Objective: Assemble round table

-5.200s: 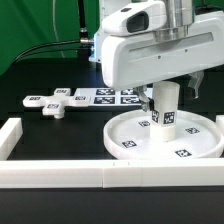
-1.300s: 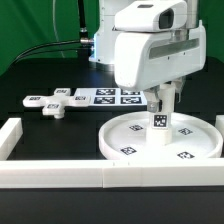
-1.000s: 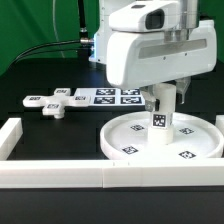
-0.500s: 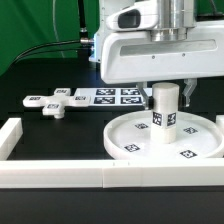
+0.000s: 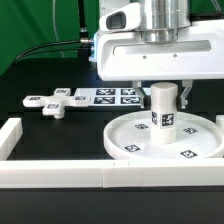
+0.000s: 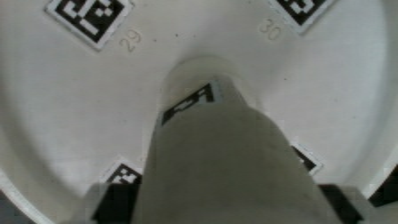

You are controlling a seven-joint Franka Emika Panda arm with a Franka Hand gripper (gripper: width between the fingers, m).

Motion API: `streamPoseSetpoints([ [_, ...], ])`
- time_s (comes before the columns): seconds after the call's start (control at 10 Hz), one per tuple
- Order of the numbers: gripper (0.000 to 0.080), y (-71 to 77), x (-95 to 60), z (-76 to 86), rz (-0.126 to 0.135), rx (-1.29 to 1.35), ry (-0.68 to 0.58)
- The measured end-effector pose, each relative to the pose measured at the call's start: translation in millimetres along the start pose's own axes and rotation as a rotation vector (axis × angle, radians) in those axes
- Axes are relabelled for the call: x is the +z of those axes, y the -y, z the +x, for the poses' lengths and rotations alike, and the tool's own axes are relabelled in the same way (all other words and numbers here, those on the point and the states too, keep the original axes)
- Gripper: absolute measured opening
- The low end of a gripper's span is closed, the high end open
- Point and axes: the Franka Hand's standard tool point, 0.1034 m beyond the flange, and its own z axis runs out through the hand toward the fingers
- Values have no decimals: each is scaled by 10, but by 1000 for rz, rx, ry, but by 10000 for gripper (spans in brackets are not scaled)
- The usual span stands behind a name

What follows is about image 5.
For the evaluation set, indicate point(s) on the white front fence bar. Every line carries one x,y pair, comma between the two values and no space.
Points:
111,173

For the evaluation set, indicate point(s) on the white cross-shaped table base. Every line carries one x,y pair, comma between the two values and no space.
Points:
55,104

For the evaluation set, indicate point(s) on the black vertical cable connector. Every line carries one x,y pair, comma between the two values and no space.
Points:
83,33

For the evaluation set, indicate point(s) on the white left fence block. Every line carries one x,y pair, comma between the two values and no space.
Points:
10,134

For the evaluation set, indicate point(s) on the white right fence block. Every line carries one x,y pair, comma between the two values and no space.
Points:
220,122

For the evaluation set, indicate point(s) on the white round table top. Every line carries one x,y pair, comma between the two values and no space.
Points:
128,137

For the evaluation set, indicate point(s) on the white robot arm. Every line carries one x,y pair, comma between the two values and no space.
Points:
156,40

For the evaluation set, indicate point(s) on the white fence block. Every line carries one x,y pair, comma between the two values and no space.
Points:
10,134
220,122

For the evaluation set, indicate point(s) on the white marker sheet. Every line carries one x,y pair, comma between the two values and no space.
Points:
108,97

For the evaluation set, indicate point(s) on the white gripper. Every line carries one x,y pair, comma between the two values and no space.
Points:
158,41

